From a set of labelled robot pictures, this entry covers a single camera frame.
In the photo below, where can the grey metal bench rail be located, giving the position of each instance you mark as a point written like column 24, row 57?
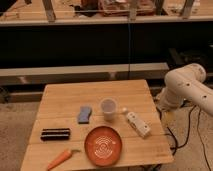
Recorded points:
column 46, row 75

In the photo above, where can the translucent plastic cup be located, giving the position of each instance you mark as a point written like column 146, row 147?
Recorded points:
column 108, row 107

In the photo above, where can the orange toy carrot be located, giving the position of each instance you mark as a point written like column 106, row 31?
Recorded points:
column 65, row 155

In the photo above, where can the wooden shelf with clutter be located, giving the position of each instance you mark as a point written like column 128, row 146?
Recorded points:
column 89, row 12

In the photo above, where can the blue sponge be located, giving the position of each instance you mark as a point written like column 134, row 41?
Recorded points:
column 84, row 115

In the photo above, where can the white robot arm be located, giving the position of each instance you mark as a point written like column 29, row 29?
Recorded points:
column 186, row 83

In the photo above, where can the black rectangular eraser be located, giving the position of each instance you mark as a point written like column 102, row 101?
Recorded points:
column 55, row 134

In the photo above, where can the orange round plate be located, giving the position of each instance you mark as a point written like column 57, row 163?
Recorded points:
column 103, row 146

